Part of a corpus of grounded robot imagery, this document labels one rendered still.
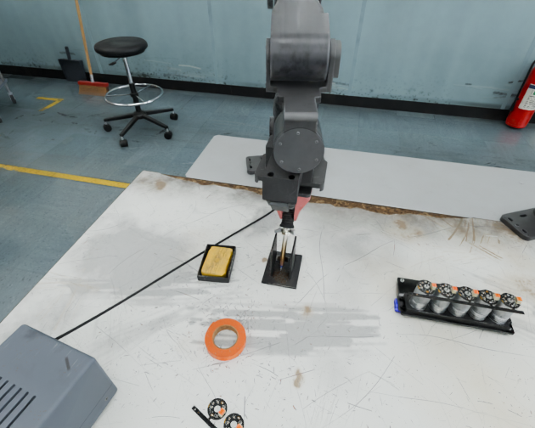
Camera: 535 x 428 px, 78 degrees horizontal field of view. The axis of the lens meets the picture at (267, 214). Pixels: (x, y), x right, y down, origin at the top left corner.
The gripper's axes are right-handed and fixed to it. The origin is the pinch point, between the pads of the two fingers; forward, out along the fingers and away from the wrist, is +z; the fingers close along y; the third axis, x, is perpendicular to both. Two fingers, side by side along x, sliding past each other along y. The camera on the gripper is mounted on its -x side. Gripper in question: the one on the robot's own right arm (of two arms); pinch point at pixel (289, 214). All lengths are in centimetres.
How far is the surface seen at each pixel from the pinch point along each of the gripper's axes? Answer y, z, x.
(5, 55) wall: -340, 66, 260
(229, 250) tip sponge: -9.9, 8.1, -3.1
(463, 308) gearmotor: 27.4, 5.3, -9.0
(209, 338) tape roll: -7.8, 8.7, -19.7
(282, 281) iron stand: 0.6, 9.2, -7.0
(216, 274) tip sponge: -10.6, 8.4, -8.6
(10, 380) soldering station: -24.3, 0.5, -32.9
